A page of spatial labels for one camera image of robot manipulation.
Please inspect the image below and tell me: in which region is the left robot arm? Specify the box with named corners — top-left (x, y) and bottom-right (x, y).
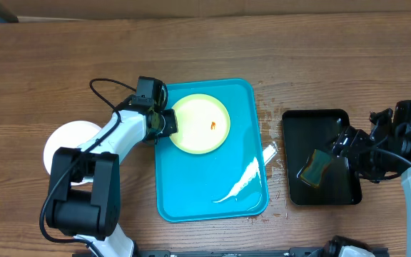
top-left (39, 94), bottom-right (176, 256)

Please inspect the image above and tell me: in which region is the yellow-green sponge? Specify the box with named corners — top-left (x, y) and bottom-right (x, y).
top-left (297, 149), bottom-right (333, 188)

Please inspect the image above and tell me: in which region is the yellow-green plastic plate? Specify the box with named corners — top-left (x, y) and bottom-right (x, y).
top-left (170, 94), bottom-right (230, 154)

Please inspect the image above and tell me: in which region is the white plate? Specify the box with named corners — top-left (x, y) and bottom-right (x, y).
top-left (43, 121), bottom-right (101, 175)

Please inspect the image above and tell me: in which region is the teal plastic tray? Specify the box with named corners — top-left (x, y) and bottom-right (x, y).
top-left (155, 79), bottom-right (269, 222)

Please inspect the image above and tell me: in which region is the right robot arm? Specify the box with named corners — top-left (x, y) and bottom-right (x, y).
top-left (331, 100), bottom-right (411, 256)

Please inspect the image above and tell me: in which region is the black water tray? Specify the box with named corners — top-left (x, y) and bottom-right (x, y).
top-left (281, 109), bottom-right (362, 206)

